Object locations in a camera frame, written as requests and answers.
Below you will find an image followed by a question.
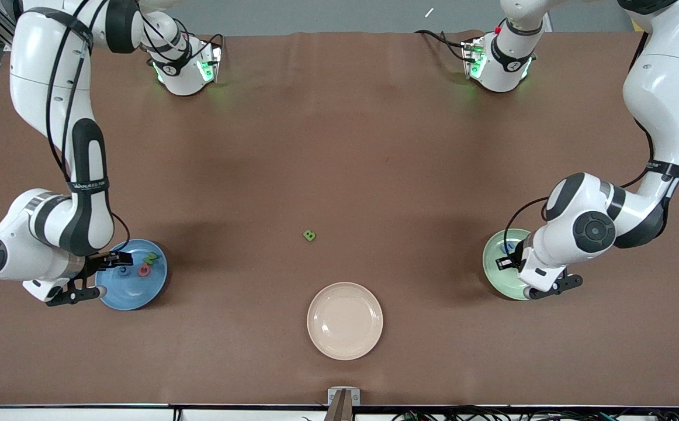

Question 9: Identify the green plate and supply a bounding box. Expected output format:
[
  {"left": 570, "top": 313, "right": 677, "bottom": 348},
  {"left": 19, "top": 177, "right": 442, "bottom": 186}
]
[{"left": 482, "top": 228, "right": 552, "bottom": 301}]

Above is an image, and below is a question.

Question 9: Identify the blue plate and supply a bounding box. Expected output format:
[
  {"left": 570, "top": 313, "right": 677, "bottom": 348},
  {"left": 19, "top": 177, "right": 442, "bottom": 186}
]
[{"left": 95, "top": 239, "right": 168, "bottom": 311}]

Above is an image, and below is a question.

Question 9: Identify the cream plate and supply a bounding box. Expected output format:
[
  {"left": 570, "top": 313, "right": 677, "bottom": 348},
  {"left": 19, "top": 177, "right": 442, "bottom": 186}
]
[{"left": 307, "top": 282, "right": 384, "bottom": 361}]

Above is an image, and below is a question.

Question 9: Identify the brown table mat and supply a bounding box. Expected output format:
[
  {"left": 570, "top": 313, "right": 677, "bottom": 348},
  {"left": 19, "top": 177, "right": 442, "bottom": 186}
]
[{"left": 0, "top": 30, "right": 679, "bottom": 408}]

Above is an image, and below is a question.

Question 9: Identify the metal base connector box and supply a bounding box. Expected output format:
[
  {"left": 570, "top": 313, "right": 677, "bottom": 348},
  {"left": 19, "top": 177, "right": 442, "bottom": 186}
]
[
  {"left": 198, "top": 46, "right": 223, "bottom": 82},
  {"left": 462, "top": 38, "right": 486, "bottom": 80}
]

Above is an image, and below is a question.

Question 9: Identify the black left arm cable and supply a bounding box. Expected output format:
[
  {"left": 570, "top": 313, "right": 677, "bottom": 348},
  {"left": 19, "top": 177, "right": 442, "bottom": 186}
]
[{"left": 496, "top": 111, "right": 661, "bottom": 271}]

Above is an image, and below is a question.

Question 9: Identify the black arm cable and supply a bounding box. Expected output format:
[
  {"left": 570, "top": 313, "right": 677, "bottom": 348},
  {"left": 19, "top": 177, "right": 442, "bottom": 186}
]
[
  {"left": 496, "top": 111, "right": 661, "bottom": 271},
  {"left": 44, "top": 0, "right": 134, "bottom": 272}
]

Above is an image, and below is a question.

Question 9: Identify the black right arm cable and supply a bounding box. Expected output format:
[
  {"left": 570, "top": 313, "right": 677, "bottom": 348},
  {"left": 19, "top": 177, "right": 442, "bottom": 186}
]
[{"left": 44, "top": 0, "right": 134, "bottom": 272}]

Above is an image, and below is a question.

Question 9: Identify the black velcro cable strap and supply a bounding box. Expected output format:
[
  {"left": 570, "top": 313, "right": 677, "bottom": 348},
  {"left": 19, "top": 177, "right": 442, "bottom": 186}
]
[
  {"left": 645, "top": 161, "right": 679, "bottom": 181},
  {"left": 68, "top": 178, "right": 110, "bottom": 195}
]

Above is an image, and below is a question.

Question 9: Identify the grey metal camera mount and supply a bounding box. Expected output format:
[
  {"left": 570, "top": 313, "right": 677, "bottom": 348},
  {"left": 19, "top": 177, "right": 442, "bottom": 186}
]
[{"left": 327, "top": 387, "right": 361, "bottom": 421}]

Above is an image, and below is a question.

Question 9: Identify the black base cable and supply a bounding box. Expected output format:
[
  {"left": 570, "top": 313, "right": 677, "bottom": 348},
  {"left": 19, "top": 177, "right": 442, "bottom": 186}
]
[
  {"left": 138, "top": 9, "right": 225, "bottom": 59},
  {"left": 414, "top": 29, "right": 469, "bottom": 62}
]

